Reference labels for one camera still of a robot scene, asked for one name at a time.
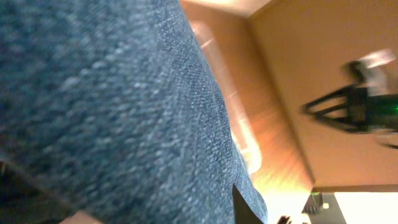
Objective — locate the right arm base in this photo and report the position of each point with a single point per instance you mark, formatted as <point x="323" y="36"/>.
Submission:
<point x="320" y="208"/>

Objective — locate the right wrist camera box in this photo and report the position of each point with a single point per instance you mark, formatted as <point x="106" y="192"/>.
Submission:
<point x="369" y="71"/>

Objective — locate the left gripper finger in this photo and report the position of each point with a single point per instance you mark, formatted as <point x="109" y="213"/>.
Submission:
<point x="242" y="212"/>

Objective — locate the blue denim jeans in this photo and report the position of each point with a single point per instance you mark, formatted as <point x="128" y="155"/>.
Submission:
<point x="111" y="107"/>

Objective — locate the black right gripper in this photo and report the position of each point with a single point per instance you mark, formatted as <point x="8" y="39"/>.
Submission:
<point x="370" y="110"/>

